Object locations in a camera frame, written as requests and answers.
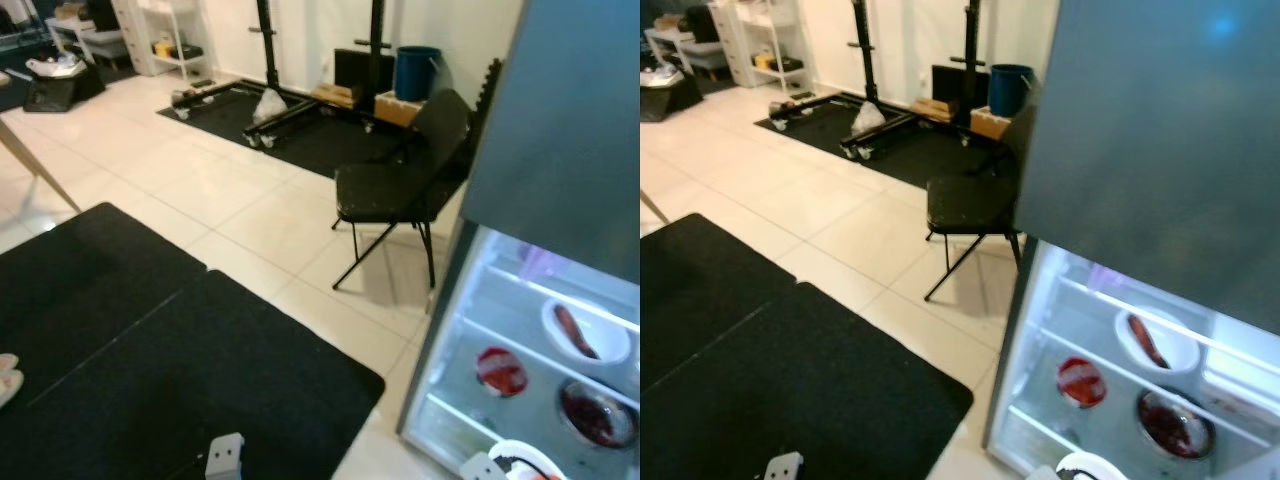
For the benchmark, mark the small white bowl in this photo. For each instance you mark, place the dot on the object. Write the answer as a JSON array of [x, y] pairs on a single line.
[[520, 447], [1090, 460]]

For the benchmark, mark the grey fridge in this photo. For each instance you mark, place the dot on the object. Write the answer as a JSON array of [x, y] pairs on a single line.
[[570, 120], [1150, 120]]

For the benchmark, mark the wooden table leg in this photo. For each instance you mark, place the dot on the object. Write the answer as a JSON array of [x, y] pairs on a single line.
[[653, 207], [40, 165]]

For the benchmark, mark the black floor mat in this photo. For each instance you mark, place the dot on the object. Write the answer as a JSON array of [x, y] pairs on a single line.
[[700, 290], [200, 380], [800, 400], [80, 280]]

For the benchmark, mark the purple plastic bag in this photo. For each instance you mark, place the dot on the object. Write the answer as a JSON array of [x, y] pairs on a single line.
[[1105, 276], [537, 262]]

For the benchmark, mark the wide white bowl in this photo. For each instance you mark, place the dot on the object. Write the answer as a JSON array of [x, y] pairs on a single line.
[[1182, 352], [612, 345]]

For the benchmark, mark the red brown sausage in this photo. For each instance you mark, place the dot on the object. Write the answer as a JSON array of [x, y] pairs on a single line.
[[575, 332], [1147, 342]]

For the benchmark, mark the black storage box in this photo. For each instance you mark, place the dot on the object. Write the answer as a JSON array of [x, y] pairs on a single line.
[[668, 100], [65, 92]]

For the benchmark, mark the crumpled clear plastic bag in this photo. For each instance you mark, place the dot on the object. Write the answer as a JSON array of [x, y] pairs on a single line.
[[658, 77], [55, 67]]

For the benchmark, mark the steel bowl with red food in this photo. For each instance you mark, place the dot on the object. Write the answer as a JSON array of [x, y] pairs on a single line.
[[1175, 425], [598, 415]]

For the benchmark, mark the red lidded container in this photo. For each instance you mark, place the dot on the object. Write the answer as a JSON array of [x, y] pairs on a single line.
[[501, 372], [1081, 383]]

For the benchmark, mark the white side table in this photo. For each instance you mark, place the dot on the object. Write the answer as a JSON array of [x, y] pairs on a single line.
[[90, 35], [690, 50]]

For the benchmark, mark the white shelf unit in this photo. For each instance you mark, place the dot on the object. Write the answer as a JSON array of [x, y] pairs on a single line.
[[175, 35], [775, 45]]

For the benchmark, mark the black folding chair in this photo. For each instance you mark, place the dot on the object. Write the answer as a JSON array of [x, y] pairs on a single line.
[[970, 205], [390, 190]]

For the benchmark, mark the white tied plastic bag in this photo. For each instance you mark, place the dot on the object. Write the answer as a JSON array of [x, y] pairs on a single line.
[[868, 120], [270, 107]]

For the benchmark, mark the black gym mat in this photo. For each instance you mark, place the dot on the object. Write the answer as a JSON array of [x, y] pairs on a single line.
[[900, 160], [320, 145]]

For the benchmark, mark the wooden box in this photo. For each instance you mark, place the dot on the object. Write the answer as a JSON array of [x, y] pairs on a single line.
[[990, 125], [397, 110]]

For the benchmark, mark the blue bucket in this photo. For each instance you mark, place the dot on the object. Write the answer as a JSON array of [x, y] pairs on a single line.
[[1010, 92], [417, 75]]

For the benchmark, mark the black metal rack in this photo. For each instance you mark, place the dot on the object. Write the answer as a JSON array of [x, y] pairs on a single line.
[[268, 50], [865, 50]]

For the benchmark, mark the black flat panel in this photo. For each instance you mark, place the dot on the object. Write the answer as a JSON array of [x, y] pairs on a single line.
[[352, 70], [950, 85]]

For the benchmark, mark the white slipper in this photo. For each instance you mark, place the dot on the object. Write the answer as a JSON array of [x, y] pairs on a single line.
[[9, 380]]

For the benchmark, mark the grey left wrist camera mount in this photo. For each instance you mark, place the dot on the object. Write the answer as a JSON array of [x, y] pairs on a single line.
[[225, 458], [785, 467]]

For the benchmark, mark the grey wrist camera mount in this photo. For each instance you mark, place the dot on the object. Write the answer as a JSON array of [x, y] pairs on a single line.
[[1042, 473], [785, 467], [225, 458], [478, 468]]

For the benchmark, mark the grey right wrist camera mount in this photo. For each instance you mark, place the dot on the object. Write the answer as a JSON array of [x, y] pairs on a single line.
[[1042, 473], [478, 468]]

